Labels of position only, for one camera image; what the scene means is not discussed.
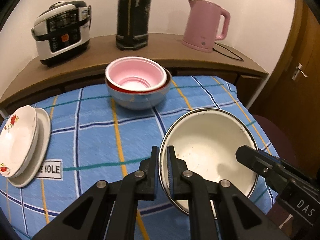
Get red pink plastic bowl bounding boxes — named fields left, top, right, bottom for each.
left=105, top=56, right=167, bottom=93

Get black kettle power cable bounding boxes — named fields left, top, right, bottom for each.
left=212, top=42, right=245, bottom=62

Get plain white flat plate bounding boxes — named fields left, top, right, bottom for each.
left=8, top=108, right=51, bottom=188

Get white black rice cooker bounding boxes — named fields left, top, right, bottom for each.
left=31, top=1, right=92, bottom=67

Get stainless steel bowl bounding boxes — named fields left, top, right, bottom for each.
left=105, top=69, right=172, bottom=111

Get pink electric kettle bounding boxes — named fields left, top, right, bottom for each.
left=182, top=0, right=231, bottom=53

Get black tall thermos flask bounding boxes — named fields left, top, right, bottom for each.
left=116, top=0, right=151, bottom=50

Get dark red chair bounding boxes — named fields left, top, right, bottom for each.
left=253, top=114, right=298, bottom=167

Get right brown wooden door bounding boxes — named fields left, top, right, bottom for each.
left=249, top=0, right=319, bottom=177

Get white enamel bowl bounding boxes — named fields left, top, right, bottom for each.
left=158, top=107, right=259, bottom=216

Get blue checked tablecloth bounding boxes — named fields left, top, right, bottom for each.
left=1, top=76, right=277, bottom=239

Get brown wooden sideboard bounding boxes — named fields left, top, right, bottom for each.
left=1, top=34, right=267, bottom=116

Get right silver door handle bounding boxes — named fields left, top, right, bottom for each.
left=292, top=63, right=308, bottom=81

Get white plate red flowers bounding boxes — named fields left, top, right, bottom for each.
left=0, top=105, right=38, bottom=177

